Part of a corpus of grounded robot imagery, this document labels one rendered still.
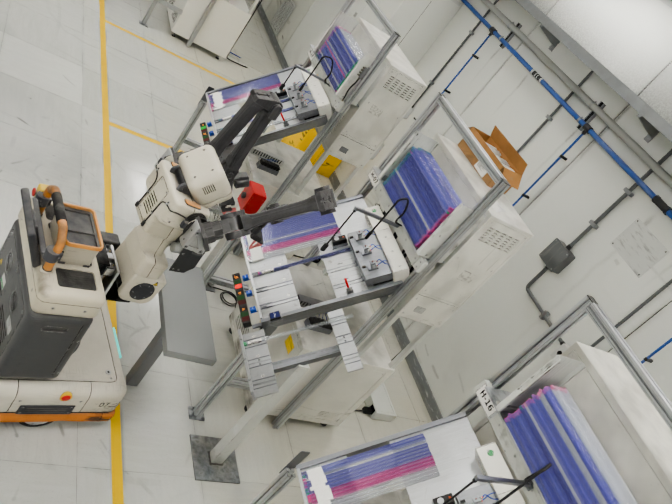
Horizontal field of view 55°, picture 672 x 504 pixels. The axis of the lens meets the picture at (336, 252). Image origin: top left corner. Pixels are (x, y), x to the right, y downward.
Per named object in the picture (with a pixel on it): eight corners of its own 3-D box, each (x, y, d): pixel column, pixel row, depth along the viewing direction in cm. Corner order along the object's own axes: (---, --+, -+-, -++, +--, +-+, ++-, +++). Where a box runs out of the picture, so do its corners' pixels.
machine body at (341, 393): (241, 417, 359) (303, 348, 331) (223, 322, 407) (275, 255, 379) (332, 431, 396) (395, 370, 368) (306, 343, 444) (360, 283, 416)
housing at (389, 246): (394, 291, 322) (393, 272, 312) (365, 227, 356) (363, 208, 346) (410, 287, 323) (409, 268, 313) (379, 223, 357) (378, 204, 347)
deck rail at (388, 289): (263, 330, 313) (261, 322, 308) (262, 327, 314) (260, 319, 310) (403, 291, 321) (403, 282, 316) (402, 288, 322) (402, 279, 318)
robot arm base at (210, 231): (194, 216, 248) (203, 238, 241) (215, 210, 250) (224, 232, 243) (197, 231, 255) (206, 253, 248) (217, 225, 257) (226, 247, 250)
